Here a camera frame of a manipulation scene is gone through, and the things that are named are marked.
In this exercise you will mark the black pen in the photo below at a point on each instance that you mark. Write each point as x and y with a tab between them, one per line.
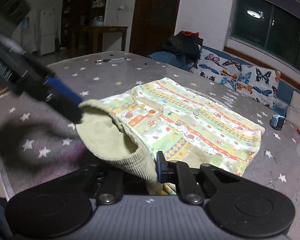
110	60

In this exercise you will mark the butterfly print pillow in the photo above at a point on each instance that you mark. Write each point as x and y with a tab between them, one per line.
260	84

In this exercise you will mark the dark wooden shelf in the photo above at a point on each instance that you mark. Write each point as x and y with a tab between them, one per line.
76	18

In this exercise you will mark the grey plain pillow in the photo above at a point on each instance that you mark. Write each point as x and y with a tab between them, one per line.
293	111

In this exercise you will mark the dark clothes pile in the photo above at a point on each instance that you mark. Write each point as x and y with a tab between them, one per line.
185	43

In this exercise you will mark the blue kids smartwatch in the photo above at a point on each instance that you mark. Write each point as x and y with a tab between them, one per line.
277	122

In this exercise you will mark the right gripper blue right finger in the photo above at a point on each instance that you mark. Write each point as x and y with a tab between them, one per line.
182	176

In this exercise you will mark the white refrigerator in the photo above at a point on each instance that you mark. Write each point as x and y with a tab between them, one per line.
46	39

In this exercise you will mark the blue sofa bench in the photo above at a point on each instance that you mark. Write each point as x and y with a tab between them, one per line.
284	92

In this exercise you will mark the dark wooden side table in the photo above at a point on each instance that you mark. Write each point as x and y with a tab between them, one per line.
108	36

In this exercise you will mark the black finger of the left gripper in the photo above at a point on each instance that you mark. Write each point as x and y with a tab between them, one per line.
65	107

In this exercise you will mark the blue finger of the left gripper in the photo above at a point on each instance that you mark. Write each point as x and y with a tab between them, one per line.
57	84

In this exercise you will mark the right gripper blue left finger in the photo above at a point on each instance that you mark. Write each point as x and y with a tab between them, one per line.
106	184

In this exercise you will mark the colourful patterned child shirt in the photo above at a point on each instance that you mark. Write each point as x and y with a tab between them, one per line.
129	129

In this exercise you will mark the dark wooden door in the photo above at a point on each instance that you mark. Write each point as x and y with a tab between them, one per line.
153	23

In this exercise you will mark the dark window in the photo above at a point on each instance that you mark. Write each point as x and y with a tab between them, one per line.
270	28

